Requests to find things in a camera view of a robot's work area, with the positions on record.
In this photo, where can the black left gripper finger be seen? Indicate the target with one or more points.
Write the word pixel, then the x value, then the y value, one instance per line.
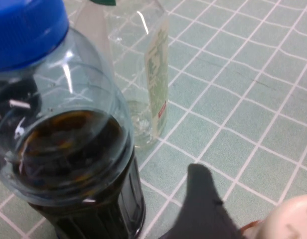
pixel 203 211

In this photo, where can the brown bottle with white cap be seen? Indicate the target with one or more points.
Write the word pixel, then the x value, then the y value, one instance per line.
pixel 290 219

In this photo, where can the clear bottle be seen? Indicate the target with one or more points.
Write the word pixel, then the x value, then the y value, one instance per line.
pixel 156 82

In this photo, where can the green white-checked tablecloth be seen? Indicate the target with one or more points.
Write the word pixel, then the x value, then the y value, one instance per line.
pixel 243 87

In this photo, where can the blue-capped bottle with dark liquid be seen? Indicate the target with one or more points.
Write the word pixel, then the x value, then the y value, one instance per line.
pixel 73 154

